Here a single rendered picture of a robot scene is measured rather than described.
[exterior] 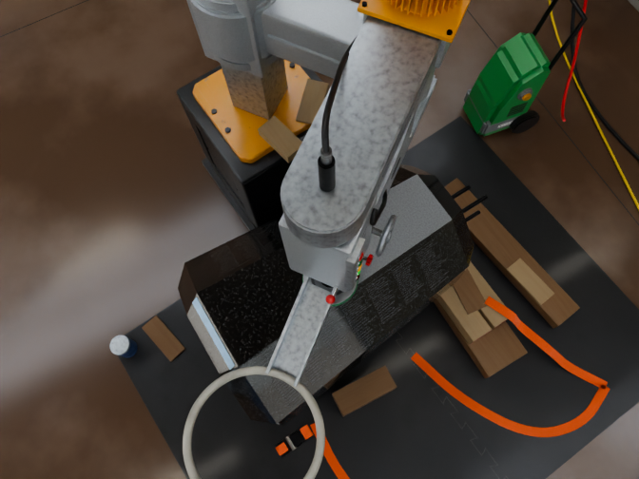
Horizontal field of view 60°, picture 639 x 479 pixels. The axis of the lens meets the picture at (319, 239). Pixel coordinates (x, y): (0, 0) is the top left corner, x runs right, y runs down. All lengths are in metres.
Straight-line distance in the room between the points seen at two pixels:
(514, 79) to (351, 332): 1.62
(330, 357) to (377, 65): 1.22
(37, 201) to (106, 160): 0.46
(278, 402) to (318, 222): 1.12
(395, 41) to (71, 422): 2.47
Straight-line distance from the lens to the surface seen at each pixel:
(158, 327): 3.13
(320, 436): 2.02
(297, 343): 2.06
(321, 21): 1.97
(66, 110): 3.91
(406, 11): 1.68
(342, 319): 2.25
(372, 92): 1.53
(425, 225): 2.31
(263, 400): 2.29
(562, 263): 3.32
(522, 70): 3.15
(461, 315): 2.89
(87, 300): 3.33
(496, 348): 3.00
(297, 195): 1.39
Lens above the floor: 2.96
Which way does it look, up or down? 70 degrees down
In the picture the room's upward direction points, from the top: 5 degrees counter-clockwise
